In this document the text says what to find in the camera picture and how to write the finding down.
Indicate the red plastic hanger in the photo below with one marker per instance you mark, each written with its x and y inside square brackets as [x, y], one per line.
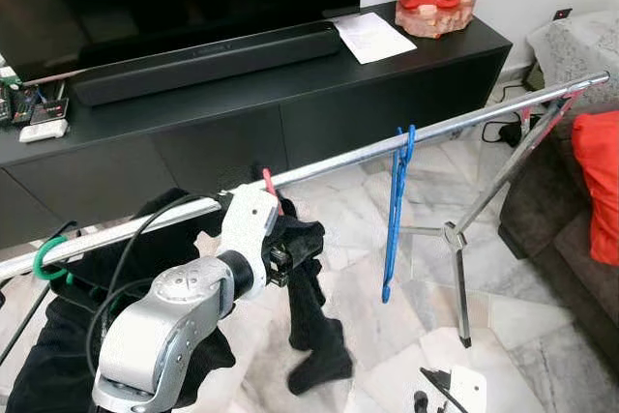
[270, 186]

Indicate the black collared shirt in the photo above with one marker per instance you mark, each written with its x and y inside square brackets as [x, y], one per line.
[314, 336]

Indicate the blue plastic hanger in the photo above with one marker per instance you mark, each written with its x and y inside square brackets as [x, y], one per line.
[394, 220]

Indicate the green plastic hanger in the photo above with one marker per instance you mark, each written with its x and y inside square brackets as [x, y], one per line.
[44, 263]

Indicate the black television console cabinet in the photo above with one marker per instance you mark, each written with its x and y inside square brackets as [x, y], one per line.
[290, 113]

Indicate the silver metal clothes rack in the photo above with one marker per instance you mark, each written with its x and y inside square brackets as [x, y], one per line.
[435, 132]

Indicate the black soundbar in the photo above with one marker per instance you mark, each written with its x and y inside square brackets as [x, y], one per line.
[203, 60]

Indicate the white printed paper sheet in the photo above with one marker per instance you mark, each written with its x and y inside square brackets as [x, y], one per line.
[372, 38]

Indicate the red cushion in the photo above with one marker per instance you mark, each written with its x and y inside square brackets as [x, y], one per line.
[600, 181]

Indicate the small white flat device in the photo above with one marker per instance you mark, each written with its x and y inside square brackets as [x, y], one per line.
[44, 131]

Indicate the dark brown sofa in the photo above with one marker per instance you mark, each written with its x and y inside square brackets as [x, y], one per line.
[551, 210]

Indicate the lace covered side table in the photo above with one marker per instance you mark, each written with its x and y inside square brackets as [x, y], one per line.
[580, 45]

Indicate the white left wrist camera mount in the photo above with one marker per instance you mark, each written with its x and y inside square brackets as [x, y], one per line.
[247, 229]

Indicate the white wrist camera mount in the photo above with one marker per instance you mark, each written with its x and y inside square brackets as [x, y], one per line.
[469, 389]
[247, 229]

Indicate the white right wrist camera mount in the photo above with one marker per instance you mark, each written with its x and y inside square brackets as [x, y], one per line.
[469, 389]

